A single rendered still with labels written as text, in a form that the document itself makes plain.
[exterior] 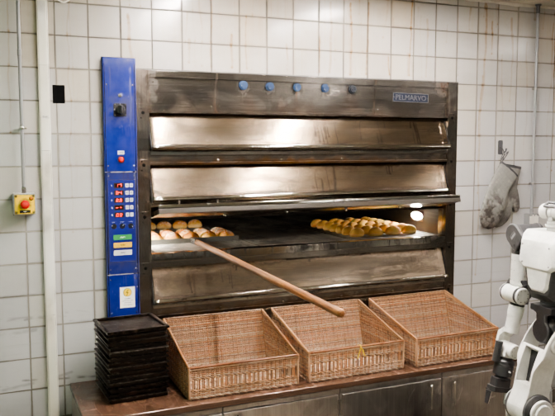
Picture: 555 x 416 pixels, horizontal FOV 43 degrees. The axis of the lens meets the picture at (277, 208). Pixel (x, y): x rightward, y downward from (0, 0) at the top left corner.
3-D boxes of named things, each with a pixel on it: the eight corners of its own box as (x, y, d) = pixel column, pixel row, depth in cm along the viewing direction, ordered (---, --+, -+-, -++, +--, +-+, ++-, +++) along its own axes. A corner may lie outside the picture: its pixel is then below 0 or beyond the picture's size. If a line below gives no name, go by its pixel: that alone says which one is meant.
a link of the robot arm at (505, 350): (505, 363, 329) (509, 340, 329) (520, 371, 319) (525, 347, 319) (485, 361, 325) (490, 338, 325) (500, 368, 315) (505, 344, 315)
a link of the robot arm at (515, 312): (512, 325, 328) (521, 286, 328) (526, 331, 318) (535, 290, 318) (493, 322, 325) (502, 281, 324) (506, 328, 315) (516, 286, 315)
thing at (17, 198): (12, 214, 326) (11, 192, 325) (35, 213, 330) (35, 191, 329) (13, 215, 319) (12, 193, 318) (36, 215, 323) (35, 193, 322)
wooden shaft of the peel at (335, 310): (346, 318, 230) (346, 309, 230) (338, 319, 229) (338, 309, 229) (199, 244, 388) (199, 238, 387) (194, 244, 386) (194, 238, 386)
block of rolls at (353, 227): (308, 226, 471) (308, 218, 471) (369, 223, 490) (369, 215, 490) (353, 238, 416) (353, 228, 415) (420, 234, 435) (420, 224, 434)
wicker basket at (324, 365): (268, 356, 382) (268, 306, 380) (358, 344, 405) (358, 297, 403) (307, 384, 338) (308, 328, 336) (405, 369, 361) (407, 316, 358)
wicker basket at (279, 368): (161, 370, 359) (160, 317, 357) (263, 356, 381) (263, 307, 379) (187, 402, 315) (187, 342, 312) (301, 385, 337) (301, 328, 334)
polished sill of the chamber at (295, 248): (149, 260, 360) (149, 252, 359) (438, 241, 431) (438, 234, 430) (151, 262, 354) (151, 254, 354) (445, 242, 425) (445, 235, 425)
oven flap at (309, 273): (153, 305, 356) (149, 266, 360) (444, 278, 426) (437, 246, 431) (155, 303, 352) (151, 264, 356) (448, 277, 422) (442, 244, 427)
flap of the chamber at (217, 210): (158, 214, 338) (149, 218, 357) (461, 201, 409) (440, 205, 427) (158, 208, 339) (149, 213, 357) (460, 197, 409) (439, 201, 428)
